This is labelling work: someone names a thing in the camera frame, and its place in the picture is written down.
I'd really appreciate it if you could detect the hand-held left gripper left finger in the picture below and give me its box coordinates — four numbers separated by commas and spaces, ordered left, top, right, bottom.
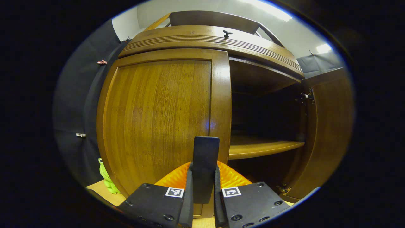
117, 161, 193, 228

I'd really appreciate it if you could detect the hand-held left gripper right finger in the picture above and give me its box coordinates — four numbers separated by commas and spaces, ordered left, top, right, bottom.
214, 161, 290, 228

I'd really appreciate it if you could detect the black door handle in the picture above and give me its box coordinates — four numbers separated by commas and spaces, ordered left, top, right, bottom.
192, 136, 220, 204

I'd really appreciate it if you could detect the wooden cabinet door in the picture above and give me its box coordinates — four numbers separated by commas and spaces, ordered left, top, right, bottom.
278, 68, 354, 203
97, 48, 232, 219

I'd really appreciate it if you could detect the wooden inner cabinet shelf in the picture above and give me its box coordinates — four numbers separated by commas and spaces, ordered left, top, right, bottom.
228, 136, 305, 160

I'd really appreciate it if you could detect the wooden cabinet drawer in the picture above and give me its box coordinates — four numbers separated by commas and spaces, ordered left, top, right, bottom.
119, 25, 305, 79

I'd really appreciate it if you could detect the green toy frog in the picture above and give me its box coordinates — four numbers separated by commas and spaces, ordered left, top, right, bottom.
98, 158, 121, 194

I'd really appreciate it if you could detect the black backdrop cloth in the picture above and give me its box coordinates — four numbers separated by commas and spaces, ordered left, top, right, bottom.
53, 19, 344, 187

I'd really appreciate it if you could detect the small ceiling light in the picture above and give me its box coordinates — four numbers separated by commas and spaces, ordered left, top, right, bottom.
316, 43, 333, 54

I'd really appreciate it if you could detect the large ceiling light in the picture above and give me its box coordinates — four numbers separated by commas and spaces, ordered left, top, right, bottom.
240, 0, 293, 22

